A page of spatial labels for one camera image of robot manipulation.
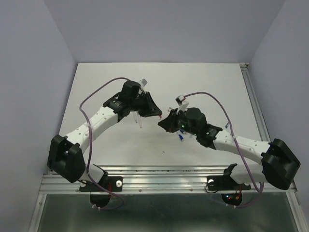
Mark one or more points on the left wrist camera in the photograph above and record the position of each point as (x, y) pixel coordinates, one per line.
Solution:
(143, 83)

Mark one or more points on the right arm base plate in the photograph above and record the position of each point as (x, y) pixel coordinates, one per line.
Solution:
(224, 182)

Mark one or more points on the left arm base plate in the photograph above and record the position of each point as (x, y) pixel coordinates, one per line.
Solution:
(110, 183)

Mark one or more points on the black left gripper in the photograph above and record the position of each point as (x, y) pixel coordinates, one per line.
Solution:
(149, 107)

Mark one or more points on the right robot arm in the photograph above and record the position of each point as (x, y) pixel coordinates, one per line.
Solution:
(274, 162)

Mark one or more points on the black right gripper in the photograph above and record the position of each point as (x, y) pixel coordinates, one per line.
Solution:
(169, 124)

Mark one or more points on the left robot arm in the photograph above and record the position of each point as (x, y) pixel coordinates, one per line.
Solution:
(66, 153)

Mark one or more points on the blue gel pen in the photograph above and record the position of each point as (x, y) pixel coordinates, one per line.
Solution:
(137, 119)

